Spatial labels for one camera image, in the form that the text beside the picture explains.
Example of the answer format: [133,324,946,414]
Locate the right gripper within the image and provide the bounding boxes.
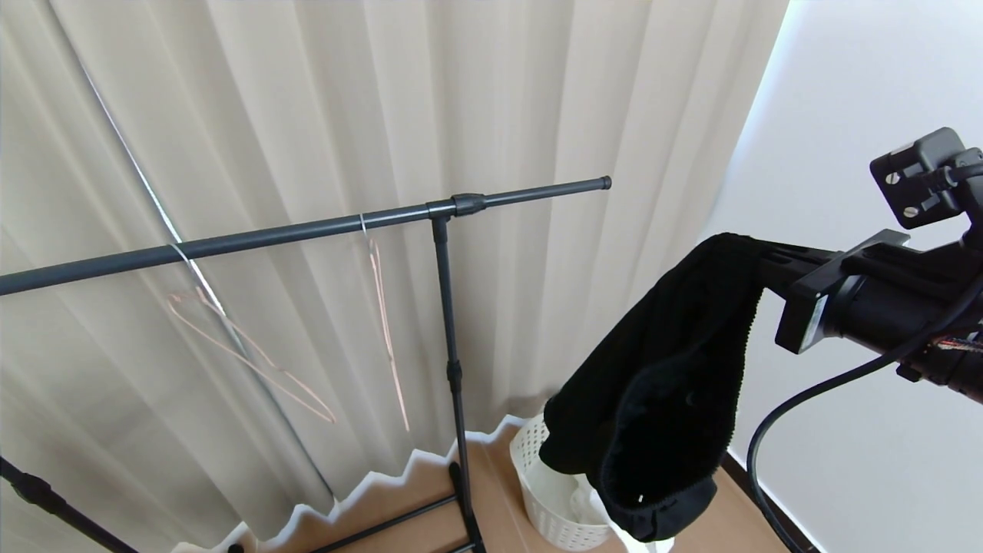
[774,229,983,400]

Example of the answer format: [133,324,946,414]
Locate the black clothes rack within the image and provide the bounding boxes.
[0,176,613,553]

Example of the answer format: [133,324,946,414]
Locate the white garment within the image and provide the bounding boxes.
[568,480,675,553]

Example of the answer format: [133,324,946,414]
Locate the pink clothes hanger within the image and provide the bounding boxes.
[165,244,337,425]
[359,214,412,433]

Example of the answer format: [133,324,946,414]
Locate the beige curtain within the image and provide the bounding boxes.
[0,0,790,553]

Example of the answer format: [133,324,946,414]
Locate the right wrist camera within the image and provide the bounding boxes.
[869,127,983,231]

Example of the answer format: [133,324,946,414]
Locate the black shorts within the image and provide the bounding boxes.
[539,233,765,543]

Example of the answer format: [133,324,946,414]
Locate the white laundry basket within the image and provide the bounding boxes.
[510,415,615,551]

